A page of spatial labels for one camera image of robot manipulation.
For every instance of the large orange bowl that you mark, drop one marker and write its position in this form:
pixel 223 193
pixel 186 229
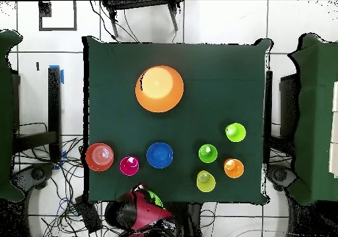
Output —
pixel 161 94

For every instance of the large light green bowl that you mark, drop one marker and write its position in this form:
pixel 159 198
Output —
pixel 156 198

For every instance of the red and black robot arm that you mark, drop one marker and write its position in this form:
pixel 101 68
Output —
pixel 142 213

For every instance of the blue bowl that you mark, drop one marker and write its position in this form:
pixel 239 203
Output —
pixel 159 155

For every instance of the dark green tablecloth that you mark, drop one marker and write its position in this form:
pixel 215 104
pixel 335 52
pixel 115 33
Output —
pixel 211 89

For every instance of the red cup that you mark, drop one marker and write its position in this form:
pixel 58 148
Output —
pixel 129 166

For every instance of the lime green cup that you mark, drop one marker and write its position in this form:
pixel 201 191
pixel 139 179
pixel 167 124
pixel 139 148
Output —
pixel 235 132

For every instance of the yellow cup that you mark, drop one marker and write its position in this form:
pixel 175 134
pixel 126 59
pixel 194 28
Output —
pixel 206 181

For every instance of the small red-orange bowl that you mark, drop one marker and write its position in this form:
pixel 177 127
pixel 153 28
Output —
pixel 99 157

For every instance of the orange cup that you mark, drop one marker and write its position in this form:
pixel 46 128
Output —
pixel 233 168

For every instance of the black metal stand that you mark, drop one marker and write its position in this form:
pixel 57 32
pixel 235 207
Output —
pixel 287 102
pixel 54 102

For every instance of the blue tape strip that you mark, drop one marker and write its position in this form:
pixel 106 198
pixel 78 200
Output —
pixel 62 76

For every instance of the black power strip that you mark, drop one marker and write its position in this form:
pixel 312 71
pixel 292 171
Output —
pixel 88 216

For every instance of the neighbouring green covered table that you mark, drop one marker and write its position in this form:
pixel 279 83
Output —
pixel 6 115
pixel 314 115

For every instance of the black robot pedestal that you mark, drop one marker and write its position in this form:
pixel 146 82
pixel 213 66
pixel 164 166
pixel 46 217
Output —
pixel 187 218

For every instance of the black camera tripod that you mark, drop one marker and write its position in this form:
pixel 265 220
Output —
pixel 140 4

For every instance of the grey square frame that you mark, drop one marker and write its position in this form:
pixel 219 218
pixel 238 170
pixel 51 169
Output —
pixel 75 15

